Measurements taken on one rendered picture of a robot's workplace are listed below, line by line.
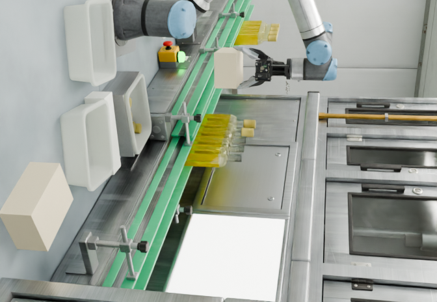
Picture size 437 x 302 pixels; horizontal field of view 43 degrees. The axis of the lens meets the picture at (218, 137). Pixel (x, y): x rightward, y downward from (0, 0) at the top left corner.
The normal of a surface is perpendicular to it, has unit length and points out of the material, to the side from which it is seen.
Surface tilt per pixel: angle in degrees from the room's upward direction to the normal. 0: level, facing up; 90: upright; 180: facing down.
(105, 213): 90
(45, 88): 0
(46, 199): 0
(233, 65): 90
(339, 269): 90
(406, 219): 90
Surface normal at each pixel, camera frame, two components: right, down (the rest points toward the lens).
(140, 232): -0.07, -0.85
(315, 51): -0.20, 0.40
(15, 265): 0.98, 0.04
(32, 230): -0.16, 0.65
